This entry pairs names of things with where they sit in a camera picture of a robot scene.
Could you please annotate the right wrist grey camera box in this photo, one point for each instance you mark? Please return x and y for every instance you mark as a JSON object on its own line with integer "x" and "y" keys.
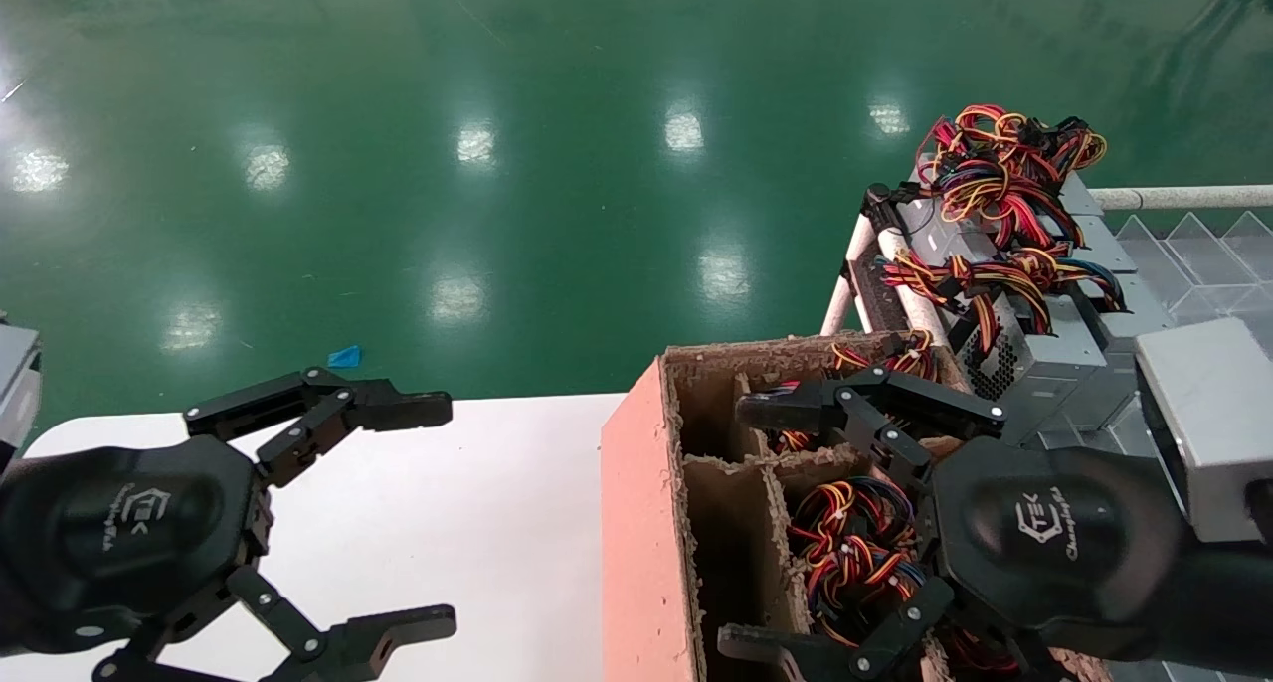
{"x": 1213, "y": 424}

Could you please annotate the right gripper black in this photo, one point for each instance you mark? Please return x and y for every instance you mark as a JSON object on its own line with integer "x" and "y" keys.
{"x": 1054, "y": 533}

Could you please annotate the vented grey power supply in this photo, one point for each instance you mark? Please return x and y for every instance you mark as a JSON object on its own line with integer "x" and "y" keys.
{"x": 1054, "y": 354}

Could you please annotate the left wrist grey camera box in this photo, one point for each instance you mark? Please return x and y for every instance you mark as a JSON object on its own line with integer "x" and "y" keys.
{"x": 18, "y": 384}

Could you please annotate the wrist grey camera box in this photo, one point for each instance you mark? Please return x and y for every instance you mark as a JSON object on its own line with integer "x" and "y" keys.
{"x": 18, "y": 384}
{"x": 1213, "y": 424}

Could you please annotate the clear ribbed shelf panel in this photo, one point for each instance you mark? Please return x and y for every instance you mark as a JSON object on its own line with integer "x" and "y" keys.
{"x": 1213, "y": 264}

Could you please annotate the black pipe joint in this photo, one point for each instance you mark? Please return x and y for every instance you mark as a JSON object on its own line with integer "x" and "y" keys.
{"x": 880, "y": 205}

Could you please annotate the white rack pipe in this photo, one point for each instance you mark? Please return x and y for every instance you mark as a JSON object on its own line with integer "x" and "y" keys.
{"x": 915, "y": 309}
{"x": 845, "y": 284}
{"x": 1193, "y": 198}

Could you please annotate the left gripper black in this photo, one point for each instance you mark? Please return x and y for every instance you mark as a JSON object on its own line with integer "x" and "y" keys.
{"x": 109, "y": 533}

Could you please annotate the brown cardboard box with dividers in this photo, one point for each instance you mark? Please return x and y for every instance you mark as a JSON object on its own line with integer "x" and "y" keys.
{"x": 646, "y": 543}

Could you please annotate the blue paper scrap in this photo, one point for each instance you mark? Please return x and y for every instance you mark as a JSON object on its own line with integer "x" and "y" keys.
{"x": 345, "y": 357}

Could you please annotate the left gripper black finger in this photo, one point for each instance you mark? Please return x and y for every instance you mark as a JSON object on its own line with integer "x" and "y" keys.
{"x": 398, "y": 627}
{"x": 398, "y": 409}

